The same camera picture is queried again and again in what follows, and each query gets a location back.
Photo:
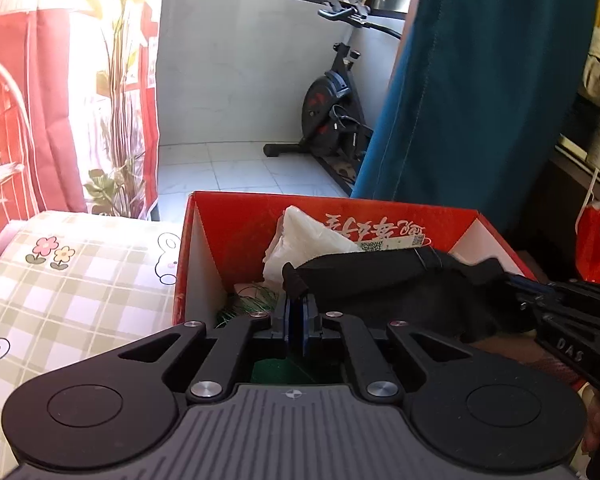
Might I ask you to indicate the plaid bunny print sheet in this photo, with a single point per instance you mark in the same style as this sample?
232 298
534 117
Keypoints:
80 285

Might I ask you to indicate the red plastic bag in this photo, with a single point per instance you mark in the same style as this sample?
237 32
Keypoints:
596 250

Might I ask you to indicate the black exercise bike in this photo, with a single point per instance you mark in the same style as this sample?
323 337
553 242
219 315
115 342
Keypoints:
325 110

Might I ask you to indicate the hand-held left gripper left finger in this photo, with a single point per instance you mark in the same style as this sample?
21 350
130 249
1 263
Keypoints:
282 327

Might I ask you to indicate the green fringed cloth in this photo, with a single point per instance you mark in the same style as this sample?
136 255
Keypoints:
240 310

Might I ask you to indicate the red cardboard box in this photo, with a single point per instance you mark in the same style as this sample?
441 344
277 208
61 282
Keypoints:
230 220

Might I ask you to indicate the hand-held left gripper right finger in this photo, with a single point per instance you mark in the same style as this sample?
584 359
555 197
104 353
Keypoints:
307 327

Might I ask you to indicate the dark desk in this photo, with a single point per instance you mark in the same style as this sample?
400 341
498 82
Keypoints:
570 165

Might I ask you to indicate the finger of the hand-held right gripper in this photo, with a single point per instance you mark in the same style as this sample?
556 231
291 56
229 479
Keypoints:
527 287

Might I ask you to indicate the teal curtain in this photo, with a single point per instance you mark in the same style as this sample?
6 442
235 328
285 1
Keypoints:
480 85

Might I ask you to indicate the black cloth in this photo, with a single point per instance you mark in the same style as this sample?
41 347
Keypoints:
390 285

